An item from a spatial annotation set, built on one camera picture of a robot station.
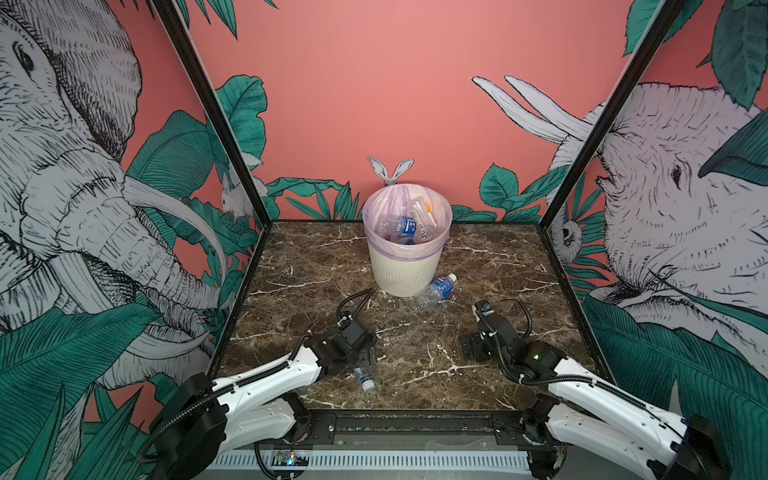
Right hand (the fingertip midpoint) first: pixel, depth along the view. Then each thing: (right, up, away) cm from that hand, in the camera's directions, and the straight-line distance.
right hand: (470, 332), depth 81 cm
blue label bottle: (-7, +10, +14) cm, 18 cm away
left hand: (-30, -6, +2) cm, 30 cm away
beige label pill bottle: (-12, +32, +11) cm, 36 cm away
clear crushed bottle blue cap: (-29, -13, -3) cm, 31 cm away
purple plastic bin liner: (-22, +39, +13) cm, 47 cm away
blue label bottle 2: (-19, +30, +14) cm, 38 cm away
